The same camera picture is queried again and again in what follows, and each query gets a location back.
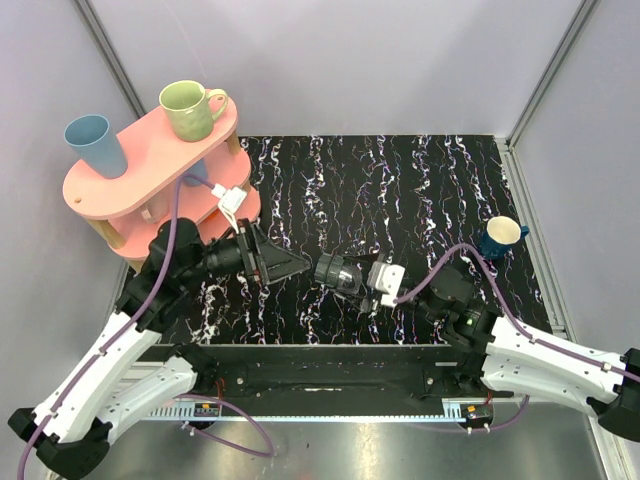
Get green ceramic mug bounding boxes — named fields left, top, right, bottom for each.
left=159, top=80, right=229, bottom=142

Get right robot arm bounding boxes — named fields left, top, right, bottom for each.
left=315, top=255, right=639, bottom=442

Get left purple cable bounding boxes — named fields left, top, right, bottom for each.
left=17, top=174, right=277, bottom=480

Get clear elbow pipe fitting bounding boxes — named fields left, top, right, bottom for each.
left=335, top=264, right=362, bottom=295

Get small blue cup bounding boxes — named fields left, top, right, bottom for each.
left=182, top=158, right=208, bottom=187

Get white slotted cable duct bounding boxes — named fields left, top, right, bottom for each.
left=143, top=399, right=491, bottom=424

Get purple cable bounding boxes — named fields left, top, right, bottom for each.
left=17, top=174, right=277, bottom=480
left=392, top=243, right=640, bottom=434

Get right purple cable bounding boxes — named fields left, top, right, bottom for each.
left=392, top=243, right=640, bottom=434

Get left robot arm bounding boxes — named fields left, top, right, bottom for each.
left=8, top=218, right=310, bottom=479

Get pink three-tier wooden shelf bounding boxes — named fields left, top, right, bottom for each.
left=62, top=99, right=261, bottom=270

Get pale pink mug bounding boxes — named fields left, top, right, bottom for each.
left=140, top=192, right=170, bottom=224

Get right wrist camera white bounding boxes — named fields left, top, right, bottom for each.
left=367, top=261, right=405, bottom=308

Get black marble pattern mat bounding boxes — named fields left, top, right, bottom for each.
left=162, top=134, right=517, bottom=345

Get dark blue mug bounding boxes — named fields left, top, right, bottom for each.
left=478, top=216, right=530, bottom=260

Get light blue plastic cup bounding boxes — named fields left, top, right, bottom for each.
left=64, top=114, right=128, bottom=179

